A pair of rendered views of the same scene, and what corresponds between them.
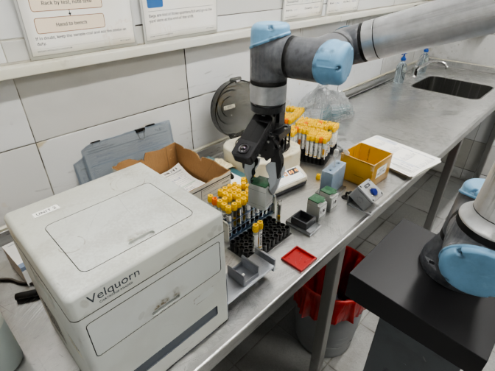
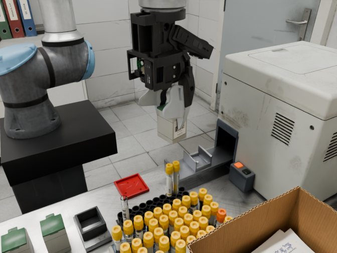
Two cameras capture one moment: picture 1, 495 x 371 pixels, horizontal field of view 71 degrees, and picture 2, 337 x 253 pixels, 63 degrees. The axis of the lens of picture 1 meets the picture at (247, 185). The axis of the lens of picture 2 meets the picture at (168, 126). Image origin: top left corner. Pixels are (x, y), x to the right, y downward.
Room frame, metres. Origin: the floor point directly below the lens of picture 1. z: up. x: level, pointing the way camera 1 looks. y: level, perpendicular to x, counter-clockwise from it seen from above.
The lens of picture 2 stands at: (1.15, 0.09, 1.36)
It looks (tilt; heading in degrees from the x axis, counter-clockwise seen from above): 31 degrees down; 196
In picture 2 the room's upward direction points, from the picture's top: straight up
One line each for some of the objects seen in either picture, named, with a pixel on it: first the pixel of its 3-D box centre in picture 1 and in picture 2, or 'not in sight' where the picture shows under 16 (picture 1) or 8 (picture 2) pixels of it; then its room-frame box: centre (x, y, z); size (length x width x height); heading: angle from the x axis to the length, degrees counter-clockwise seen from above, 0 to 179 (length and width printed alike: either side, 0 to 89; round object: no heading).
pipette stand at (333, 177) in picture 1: (332, 179); not in sight; (1.02, -0.29, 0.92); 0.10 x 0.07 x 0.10; 142
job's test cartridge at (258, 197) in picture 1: (261, 193); (171, 123); (0.69, -0.03, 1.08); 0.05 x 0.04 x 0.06; 59
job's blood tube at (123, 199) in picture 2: (278, 214); (126, 216); (0.82, -0.09, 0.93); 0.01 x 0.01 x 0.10
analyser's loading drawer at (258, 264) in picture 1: (236, 278); (204, 158); (0.58, 0.03, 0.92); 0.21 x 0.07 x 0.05; 136
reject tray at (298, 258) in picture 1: (298, 258); (131, 186); (0.69, -0.14, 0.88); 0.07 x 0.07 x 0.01; 46
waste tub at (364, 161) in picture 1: (364, 165); not in sight; (1.12, -0.43, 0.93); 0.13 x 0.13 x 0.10; 43
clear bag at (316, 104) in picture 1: (313, 106); not in sight; (1.63, -0.32, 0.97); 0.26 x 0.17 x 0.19; 152
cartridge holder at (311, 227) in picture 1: (303, 221); (91, 225); (0.83, -0.17, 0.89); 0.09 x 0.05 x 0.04; 48
